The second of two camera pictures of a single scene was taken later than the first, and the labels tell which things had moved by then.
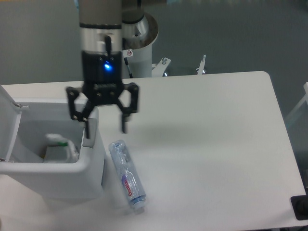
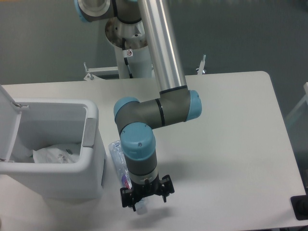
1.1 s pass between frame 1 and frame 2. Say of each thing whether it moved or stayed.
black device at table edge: stayed
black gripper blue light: moved
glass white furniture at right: stayed
